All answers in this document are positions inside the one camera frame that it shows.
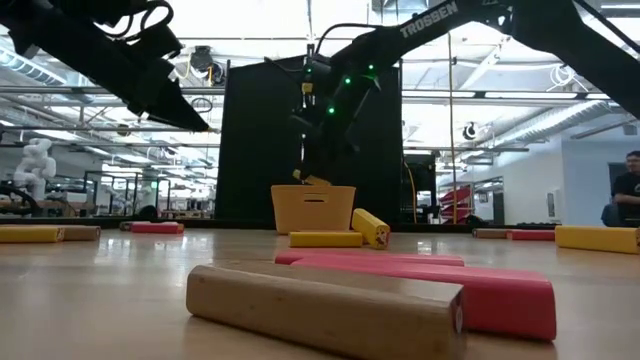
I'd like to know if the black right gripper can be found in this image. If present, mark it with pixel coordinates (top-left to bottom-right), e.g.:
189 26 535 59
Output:
299 54 381 180

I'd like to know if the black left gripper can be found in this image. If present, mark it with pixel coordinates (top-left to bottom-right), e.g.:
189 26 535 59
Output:
94 29 221 134

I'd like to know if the yellow wooden block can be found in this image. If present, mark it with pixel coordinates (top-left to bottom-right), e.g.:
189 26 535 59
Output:
288 230 364 249
0 225 66 245
291 168 332 188
351 207 392 251
554 225 640 256

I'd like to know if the red wooden block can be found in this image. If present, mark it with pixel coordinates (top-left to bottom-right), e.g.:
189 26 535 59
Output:
274 249 466 268
130 221 185 235
290 257 558 342
506 229 557 242

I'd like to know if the natural wooden block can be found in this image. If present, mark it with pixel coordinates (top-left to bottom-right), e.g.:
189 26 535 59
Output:
59 224 102 242
185 264 467 360
471 227 512 240

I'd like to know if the black hanging device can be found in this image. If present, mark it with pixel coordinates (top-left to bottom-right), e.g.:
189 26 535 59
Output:
189 44 227 87

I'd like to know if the yellow plastic bin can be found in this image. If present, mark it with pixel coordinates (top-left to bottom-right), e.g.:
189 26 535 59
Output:
270 184 357 236

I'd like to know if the black folding divider panel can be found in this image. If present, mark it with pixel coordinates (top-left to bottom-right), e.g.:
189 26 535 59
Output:
214 53 404 226

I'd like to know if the black cabinet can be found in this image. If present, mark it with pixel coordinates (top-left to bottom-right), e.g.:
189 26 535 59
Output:
402 152 438 225

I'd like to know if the red rack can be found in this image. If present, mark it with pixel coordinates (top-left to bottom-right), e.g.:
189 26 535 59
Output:
438 184 474 224

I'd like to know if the white robot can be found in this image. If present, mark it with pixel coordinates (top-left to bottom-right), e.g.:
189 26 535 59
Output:
13 137 58 202

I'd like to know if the wooden bench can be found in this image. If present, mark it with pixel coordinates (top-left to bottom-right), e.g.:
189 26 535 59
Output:
0 198 101 219

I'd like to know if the person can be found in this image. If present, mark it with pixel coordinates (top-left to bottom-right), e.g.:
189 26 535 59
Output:
610 149 640 227

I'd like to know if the black frame structure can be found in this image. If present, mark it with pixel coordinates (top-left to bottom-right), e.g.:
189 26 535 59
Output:
82 169 172 217

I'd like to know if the orange hanging cable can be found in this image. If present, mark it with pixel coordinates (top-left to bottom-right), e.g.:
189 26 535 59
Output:
403 159 419 225

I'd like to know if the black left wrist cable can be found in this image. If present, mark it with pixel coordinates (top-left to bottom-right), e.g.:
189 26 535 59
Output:
97 0 175 57

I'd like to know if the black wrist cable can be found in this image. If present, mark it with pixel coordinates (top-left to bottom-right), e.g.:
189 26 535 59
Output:
314 21 382 56
97 0 175 57

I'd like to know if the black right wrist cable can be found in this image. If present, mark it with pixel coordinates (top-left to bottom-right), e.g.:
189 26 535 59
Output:
314 21 382 56

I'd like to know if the silver ceiling duct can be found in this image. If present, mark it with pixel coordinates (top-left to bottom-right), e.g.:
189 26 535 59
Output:
0 47 96 89
477 99 619 149

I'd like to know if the white wall box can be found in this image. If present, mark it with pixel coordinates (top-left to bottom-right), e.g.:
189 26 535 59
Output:
545 187 564 221

